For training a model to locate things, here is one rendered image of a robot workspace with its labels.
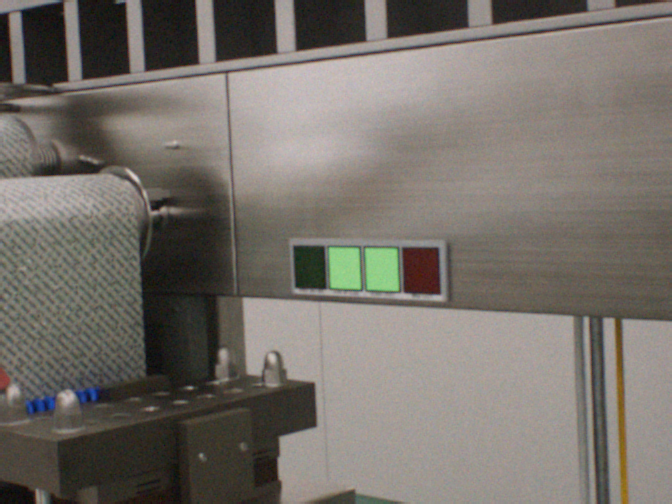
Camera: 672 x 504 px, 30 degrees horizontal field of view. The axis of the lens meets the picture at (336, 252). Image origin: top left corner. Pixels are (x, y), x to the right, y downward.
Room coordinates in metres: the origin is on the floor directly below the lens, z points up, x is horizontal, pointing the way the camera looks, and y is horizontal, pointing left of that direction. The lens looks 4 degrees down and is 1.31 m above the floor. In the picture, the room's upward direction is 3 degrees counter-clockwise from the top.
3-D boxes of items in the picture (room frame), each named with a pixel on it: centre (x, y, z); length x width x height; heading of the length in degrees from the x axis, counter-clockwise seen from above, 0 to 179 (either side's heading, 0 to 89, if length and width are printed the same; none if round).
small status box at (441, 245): (1.50, -0.03, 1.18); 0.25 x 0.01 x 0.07; 47
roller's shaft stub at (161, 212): (1.75, 0.27, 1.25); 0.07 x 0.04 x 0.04; 137
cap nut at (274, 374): (1.62, 0.09, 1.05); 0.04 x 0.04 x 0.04
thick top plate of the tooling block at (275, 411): (1.53, 0.23, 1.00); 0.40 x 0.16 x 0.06; 137
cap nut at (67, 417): (1.38, 0.31, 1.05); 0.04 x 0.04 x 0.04
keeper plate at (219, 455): (1.48, 0.15, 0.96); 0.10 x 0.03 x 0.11; 137
